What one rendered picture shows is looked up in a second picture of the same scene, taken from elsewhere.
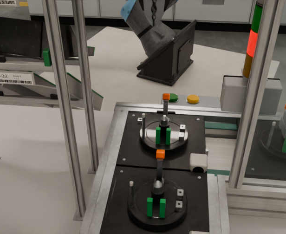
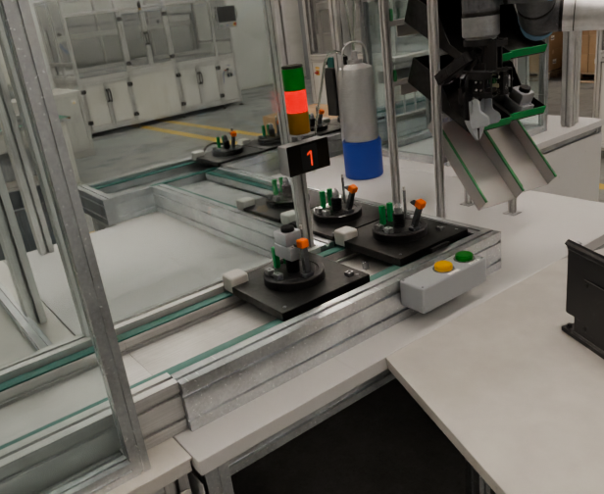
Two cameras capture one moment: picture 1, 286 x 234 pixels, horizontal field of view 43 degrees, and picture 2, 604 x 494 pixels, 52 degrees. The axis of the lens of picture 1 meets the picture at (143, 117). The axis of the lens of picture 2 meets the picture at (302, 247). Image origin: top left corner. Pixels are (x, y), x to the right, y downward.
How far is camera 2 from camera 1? 215 cm
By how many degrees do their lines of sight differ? 110
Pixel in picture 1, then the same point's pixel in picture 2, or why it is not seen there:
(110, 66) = not seen: outside the picture
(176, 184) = (337, 216)
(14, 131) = (553, 223)
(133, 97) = (560, 292)
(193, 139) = (375, 243)
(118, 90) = not seen: hidden behind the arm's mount
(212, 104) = (419, 276)
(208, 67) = not seen: outside the picture
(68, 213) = not seen: hidden behind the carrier
